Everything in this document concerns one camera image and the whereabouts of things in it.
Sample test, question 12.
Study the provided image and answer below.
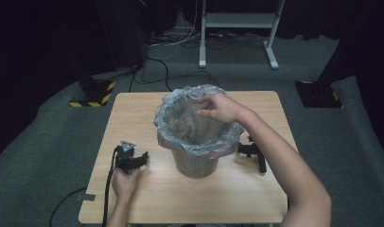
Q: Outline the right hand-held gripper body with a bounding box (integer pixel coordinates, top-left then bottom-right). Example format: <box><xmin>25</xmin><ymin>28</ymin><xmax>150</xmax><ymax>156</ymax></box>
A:
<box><xmin>243</xmin><ymin>143</ymin><xmax>268</xmax><ymax>175</ymax></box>

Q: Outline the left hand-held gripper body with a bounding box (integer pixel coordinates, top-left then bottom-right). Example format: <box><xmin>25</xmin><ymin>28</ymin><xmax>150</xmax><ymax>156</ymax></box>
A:
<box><xmin>114</xmin><ymin>140</ymin><xmax>144</xmax><ymax>175</ymax></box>

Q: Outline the beige ribbed trash bin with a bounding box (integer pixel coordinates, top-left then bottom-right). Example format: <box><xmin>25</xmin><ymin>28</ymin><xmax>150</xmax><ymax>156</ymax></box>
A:
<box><xmin>170</xmin><ymin>148</ymin><xmax>220</xmax><ymax>179</ymax></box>

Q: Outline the grey translucent trash bag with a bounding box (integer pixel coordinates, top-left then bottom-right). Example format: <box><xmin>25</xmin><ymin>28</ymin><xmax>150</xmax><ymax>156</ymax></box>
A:
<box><xmin>153</xmin><ymin>84</ymin><xmax>245</xmax><ymax>160</ymax></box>

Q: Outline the person's left hand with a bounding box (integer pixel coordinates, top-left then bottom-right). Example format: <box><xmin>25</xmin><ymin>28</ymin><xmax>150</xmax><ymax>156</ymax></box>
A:
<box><xmin>111</xmin><ymin>166</ymin><xmax>141</xmax><ymax>202</ymax></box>

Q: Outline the person's right hand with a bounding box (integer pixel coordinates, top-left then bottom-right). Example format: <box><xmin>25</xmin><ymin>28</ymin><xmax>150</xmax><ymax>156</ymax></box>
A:
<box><xmin>196</xmin><ymin>93</ymin><xmax>254</xmax><ymax>126</ymax></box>

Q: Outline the crumpled brown paper trash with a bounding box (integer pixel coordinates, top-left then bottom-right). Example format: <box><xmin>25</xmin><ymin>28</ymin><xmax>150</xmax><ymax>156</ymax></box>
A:
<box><xmin>171</xmin><ymin>108</ymin><xmax>201</xmax><ymax>145</ymax></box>

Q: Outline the grey tape strip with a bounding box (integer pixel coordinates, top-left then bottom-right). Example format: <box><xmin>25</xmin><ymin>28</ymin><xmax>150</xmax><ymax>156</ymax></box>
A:
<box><xmin>76</xmin><ymin>192</ymin><xmax>96</xmax><ymax>202</ymax></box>

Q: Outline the black yellow striped stand base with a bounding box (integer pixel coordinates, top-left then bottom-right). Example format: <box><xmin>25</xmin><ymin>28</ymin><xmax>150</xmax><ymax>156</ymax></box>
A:
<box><xmin>69</xmin><ymin>77</ymin><xmax>117</xmax><ymax>109</ymax></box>
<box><xmin>294</xmin><ymin>79</ymin><xmax>344</xmax><ymax>109</ymax></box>

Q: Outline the white metal stand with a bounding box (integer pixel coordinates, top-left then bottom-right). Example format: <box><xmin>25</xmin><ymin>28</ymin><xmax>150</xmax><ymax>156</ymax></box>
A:
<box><xmin>198</xmin><ymin>0</ymin><xmax>287</xmax><ymax>71</ymax></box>

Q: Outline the dark curtain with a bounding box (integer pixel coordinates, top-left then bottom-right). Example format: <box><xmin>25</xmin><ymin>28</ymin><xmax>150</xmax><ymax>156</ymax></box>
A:
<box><xmin>316</xmin><ymin>0</ymin><xmax>384</xmax><ymax>159</ymax></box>
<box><xmin>0</xmin><ymin>0</ymin><xmax>150</xmax><ymax>162</ymax></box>

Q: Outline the thin black floor cable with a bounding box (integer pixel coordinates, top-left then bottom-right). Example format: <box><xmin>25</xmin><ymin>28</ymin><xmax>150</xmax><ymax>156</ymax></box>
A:
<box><xmin>48</xmin><ymin>186</ymin><xmax>88</xmax><ymax>227</ymax></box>

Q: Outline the white floor cable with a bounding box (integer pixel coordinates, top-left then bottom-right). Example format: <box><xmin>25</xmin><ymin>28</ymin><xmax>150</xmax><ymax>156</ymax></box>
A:
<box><xmin>148</xmin><ymin>29</ymin><xmax>202</xmax><ymax>61</ymax></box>

